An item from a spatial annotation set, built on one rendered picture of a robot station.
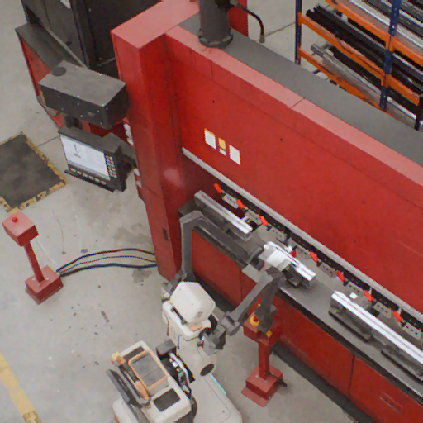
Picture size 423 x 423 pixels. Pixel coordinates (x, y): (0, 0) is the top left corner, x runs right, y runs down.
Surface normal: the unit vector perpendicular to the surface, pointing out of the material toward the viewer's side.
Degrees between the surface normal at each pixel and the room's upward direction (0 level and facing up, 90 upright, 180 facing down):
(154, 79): 90
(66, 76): 0
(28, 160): 0
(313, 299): 0
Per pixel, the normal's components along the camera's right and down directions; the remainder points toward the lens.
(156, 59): 0.69, 0.51
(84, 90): -0.07, -0.65
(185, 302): -0.66, -0.10
